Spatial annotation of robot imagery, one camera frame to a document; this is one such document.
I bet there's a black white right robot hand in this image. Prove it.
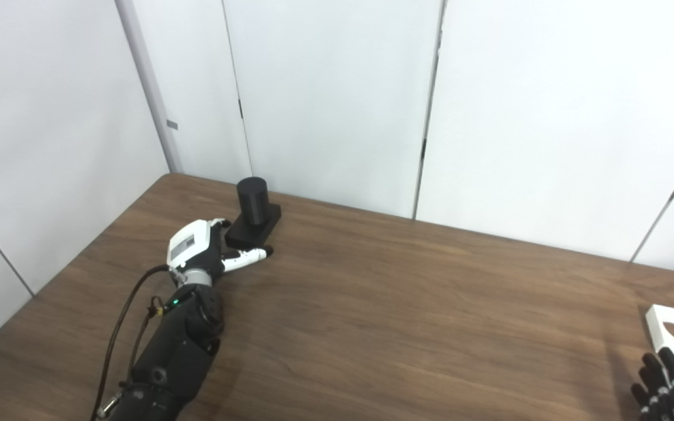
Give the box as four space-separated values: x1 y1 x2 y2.
631 347 674 421

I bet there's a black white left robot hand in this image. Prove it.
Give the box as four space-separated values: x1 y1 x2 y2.
166 218 274 287

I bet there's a black cylinder peg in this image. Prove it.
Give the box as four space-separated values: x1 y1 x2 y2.
225 177 283 249

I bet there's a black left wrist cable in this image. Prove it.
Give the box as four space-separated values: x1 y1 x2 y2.
90 264 171 421

